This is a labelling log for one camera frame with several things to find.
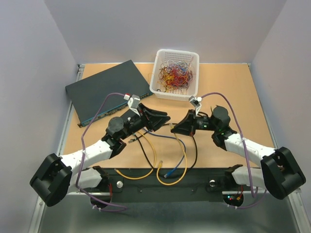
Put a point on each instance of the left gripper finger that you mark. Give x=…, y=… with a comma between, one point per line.
x=151, y=112
x=156, y=122

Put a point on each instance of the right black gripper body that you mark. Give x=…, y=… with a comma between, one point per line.
x=204, y=123

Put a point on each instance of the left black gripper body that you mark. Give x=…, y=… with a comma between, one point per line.
x=134, y=124

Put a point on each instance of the small black network switch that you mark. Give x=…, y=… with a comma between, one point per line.
x=128, y=115

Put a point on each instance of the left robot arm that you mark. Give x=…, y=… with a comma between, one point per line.
x=52, y=179

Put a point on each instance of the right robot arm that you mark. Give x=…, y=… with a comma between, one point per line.
x=277, y=170

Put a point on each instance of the white plastic basket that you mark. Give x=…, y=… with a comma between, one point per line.
x=175, y=74

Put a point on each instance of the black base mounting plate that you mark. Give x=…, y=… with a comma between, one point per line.
x=199, y=184

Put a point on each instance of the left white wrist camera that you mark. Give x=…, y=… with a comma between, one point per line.
x=132, y=102

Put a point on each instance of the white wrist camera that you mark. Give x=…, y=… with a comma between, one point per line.
x=132, y=102
x=196, y=102

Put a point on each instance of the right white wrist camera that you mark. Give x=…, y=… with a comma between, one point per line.
x=196, y=102

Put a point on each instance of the large dark network switch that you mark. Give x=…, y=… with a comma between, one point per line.
x=88, y=94

